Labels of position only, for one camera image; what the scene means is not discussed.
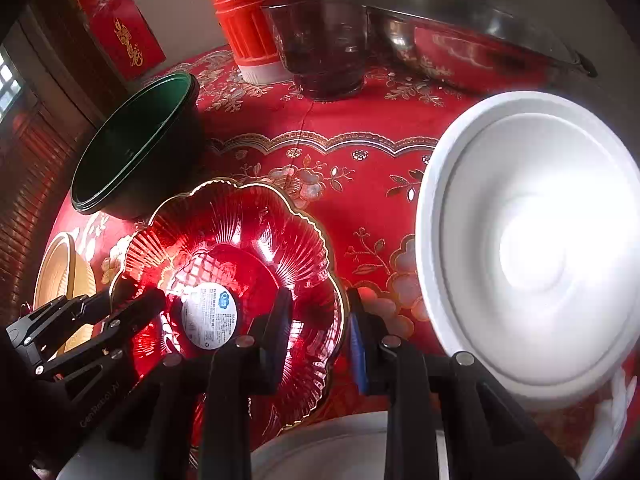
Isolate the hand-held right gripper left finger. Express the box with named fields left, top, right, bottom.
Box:
left=117, top=287, right=293, bottom=480

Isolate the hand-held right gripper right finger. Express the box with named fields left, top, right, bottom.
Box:
left=346, top=287, right=580, bottom=480

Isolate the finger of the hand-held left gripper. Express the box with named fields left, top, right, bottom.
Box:
left=6, top=291, right=114, bottom=357
left=34, top=288, right=167, bottom=382

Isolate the beige plastic bowl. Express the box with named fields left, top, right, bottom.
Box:
left=32, top=232, right=98, bottom=357

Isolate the red scalloped plate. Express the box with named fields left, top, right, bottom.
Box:
left=109, top=177, right=349, bottom=436

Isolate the white foam plate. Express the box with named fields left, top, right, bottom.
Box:
left=250, top=410, right=451, bottom=480

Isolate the wooden slatted door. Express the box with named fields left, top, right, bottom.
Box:
left=0, top=0, right=131, bottom=321

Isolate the dark green plastic bowl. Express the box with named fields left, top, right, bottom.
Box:
left=70, top=72, right=195, bottom=212
left=75, top=76, right=207, bottom=221

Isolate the large white foam bowl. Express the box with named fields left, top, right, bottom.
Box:
left=415, top=91, right=640, bottom=413

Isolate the window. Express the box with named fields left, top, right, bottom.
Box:
left=0, top=42, right=26, bottom=126

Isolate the white crumpled plastic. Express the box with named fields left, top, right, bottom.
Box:
left=575, top=365, right=632, bottom=476

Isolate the red ribbed thermos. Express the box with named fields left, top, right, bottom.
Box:
left=195, top=0, right=326, bottom=85

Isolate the steel pot with lid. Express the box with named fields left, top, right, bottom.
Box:
left=325, top=0, right=598, bottom=78

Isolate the red hanging wall decoration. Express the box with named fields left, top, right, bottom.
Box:
left=67, top=0, right=167, bottom=81

